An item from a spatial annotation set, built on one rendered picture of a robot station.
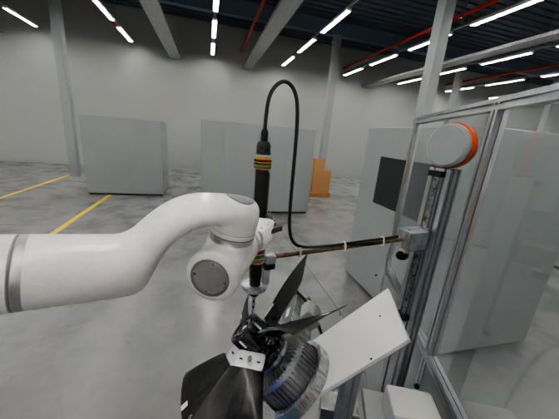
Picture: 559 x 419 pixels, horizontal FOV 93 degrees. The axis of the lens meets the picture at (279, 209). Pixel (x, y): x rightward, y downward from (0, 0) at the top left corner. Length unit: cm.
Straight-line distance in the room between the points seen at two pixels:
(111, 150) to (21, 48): 718
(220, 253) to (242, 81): 1264
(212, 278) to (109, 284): 13
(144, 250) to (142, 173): 751
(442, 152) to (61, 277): 108
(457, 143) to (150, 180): 738
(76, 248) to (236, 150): 578
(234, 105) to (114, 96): 475
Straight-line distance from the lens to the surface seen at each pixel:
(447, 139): 112
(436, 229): 115
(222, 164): 612
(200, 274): 43
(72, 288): 40
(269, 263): 75
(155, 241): 39
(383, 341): 93
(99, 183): 821
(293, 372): 98
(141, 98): 1302
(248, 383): 90
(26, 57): 1433
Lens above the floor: 187
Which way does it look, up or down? 16 degrees down
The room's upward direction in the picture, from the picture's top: 5 degrees clockwise
